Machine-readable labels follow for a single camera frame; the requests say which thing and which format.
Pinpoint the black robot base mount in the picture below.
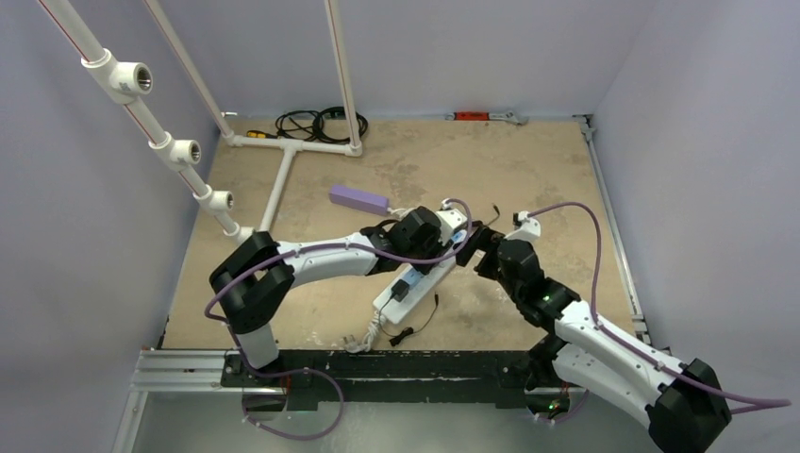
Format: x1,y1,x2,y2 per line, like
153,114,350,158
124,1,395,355
220,329,592,419

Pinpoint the red adjustable wrench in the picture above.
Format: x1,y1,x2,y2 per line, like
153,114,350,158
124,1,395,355
444,110,528,126

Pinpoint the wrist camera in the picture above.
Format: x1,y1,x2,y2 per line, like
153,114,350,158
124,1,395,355
506,210,542,244
435,198,471,247

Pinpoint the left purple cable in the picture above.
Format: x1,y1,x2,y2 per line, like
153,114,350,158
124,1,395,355
205,197,474,323

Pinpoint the white power strip cord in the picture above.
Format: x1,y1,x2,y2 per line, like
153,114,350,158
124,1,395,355
338,310,386,355

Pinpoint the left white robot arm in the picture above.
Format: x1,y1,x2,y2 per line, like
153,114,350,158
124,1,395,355
208,198,473,386

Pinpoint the purple cable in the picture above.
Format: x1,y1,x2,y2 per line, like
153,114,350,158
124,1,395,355
205,197,474,323
518,201,792,417

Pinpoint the black plug adapter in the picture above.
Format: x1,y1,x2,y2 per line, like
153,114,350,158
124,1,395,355
390,279,410,303

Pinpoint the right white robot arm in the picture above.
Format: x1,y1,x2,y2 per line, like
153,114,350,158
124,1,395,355
457,226,732,452

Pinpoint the white plug with cord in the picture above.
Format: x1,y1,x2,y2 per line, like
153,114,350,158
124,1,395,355
387,208,414,220

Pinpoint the white power strip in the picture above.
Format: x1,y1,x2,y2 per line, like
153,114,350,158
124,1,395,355
370,258,456,330

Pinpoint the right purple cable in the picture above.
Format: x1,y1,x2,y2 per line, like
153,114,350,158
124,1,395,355
518,201,792,417

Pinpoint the white pvc pipe frame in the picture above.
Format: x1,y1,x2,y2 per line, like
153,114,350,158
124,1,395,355
37,0,365,246

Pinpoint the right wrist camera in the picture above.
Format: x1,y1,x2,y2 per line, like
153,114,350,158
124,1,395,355
506,210,542,244

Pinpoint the purple rectangular box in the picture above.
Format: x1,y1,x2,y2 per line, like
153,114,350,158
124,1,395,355
328,184,390,216

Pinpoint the aluminium rail frame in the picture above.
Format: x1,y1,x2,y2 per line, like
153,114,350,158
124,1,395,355
133,117,655,452

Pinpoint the black coiled cable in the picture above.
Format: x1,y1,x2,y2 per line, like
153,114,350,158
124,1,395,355
275,107,370,143

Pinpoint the yellow handled screwdriver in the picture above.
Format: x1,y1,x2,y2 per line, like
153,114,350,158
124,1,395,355
246,129,276,139

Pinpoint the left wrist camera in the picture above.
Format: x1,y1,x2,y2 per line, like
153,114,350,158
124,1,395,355
435,198,471,247

